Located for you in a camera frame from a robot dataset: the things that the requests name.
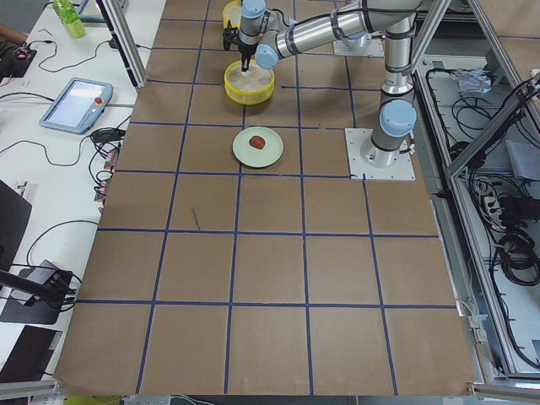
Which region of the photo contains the brown steamed bun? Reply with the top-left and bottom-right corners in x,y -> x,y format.
249,135 -> 266,150

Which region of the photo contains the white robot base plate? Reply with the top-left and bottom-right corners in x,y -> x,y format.
344,128 -> 416,181

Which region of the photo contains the aluminium frame post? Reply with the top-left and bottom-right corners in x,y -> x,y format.
96,0 -> 148,89

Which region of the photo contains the light green round plate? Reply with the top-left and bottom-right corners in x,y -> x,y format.
232,127 -> 284,169

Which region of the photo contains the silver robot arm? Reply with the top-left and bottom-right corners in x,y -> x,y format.
223,1 -> 421,169

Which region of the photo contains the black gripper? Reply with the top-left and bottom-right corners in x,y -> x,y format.
223,26 -> 253,71

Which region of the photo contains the green plastic bottle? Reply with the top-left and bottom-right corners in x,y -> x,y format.
52,0 -> 86,39

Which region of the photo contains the blue teach pendant tablet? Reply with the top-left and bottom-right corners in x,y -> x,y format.
39,78 -> 114,134

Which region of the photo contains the black monitor stand base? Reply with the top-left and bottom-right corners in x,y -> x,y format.
1,261 -> 73,325

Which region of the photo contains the yellow rimmed steamer basket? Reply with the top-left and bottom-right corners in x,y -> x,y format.
224,60 -> 275,105

